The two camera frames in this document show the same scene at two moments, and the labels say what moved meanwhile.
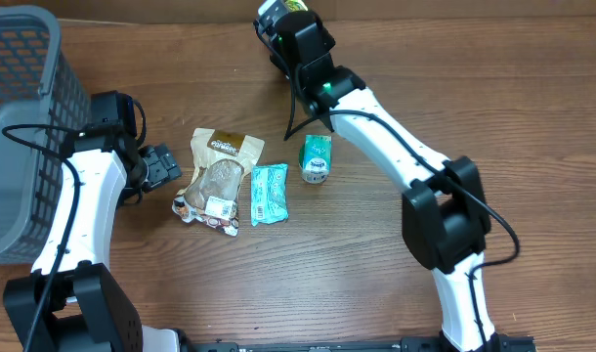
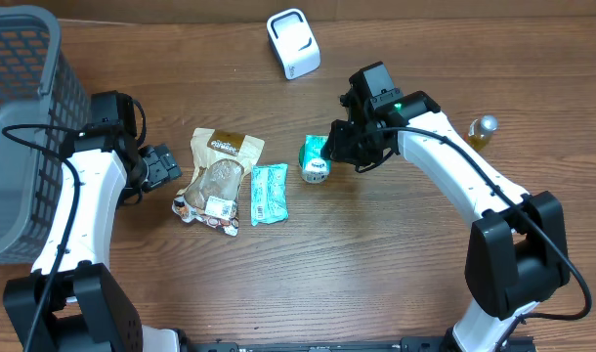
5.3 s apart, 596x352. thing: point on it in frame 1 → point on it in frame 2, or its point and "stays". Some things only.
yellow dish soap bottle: (295, 6) → (481, 130)
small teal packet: (269, 193) stays
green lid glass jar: (315, 158) stays
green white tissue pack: (316, 158) stays
